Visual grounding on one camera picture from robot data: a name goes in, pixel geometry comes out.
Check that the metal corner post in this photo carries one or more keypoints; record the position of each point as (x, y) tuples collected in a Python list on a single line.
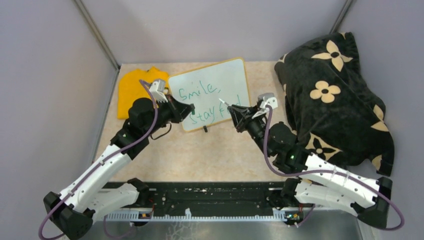
[(341, 16), (95, 31)]

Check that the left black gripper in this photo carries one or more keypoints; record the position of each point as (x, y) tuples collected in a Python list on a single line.
[(181, 112)]

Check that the yellow folded sweatshirt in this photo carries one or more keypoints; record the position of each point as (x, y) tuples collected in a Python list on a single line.
[(130, 88)]

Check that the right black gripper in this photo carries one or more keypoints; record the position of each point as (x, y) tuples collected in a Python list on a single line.
[(248, 113)]

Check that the left metal corner post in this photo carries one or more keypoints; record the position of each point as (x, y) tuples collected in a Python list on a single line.
[(95, 31)]

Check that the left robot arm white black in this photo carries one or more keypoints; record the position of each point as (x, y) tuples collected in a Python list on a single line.
[(86, 200)]

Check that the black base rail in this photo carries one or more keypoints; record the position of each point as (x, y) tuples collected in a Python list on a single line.
[(216, 199)]

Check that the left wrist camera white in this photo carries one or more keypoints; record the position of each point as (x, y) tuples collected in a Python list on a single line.
[(156, 89)]

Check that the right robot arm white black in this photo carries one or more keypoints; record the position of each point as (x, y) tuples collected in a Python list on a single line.
[(310, 178)]

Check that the white slotted cable duct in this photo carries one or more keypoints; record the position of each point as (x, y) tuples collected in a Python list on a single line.
[(135, 216)]

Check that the right metal corner post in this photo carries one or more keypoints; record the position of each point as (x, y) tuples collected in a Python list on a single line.
[(341, 16)]

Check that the white marker pen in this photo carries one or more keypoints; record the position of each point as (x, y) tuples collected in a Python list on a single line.
[(224, 102)]

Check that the black floral blanket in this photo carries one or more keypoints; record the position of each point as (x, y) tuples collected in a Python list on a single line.
[(330, 107)]

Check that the whiteboard with yellow frame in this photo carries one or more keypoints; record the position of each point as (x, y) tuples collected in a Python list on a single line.
[(204, 86)]

